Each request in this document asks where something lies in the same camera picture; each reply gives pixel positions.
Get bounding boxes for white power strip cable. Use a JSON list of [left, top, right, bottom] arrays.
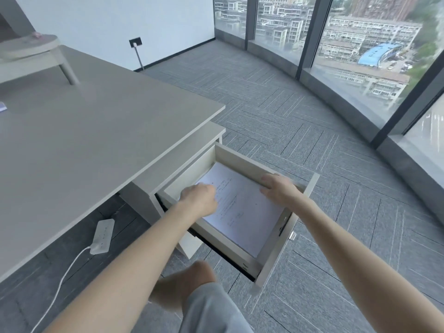
[[34, 246, 93, 333]]

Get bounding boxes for person's bare leg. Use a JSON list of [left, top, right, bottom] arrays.
[[148, 261, 218, 314]]

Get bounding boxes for white power strip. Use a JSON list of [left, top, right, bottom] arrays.
[[89, 219, 116, 256]]

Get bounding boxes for person's left forearm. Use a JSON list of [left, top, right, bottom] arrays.
[[42, 202, 197, 333]]

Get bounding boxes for white desk drawer cabinet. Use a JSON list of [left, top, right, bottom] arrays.
[[120, 120, 225, 260]]

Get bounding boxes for black drawer slide rail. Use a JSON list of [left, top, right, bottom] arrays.
[[277, 213, 291, 237]]

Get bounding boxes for dark window mullion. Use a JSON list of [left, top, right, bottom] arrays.
[[298, 0, 334, 80], [373, 48, 444, 152], [245, 0, 259, 49]]

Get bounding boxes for person's right hand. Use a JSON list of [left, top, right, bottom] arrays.
[[259, 173, 308, 206]]

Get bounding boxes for white desktop riser shelf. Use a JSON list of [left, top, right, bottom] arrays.
[[0, 34, 80, 86]]

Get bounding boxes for person's left hand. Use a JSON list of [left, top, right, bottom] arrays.
[[178, 185, 219, 221]]

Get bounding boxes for grey shorts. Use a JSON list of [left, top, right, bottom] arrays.
[[178, 282, 256, 333]]

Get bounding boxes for white plug with grey cable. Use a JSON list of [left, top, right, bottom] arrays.
[[132, 43, 145, 72]]

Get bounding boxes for white desk drawer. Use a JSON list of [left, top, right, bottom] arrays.
[[154, 142, 320, 285]]

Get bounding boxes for printed white paper sheets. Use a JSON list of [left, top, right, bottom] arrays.
[[194, 162, 288, 259]]

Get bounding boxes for person's right forearm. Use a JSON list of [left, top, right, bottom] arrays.
[[287, 195, 444, 333]]

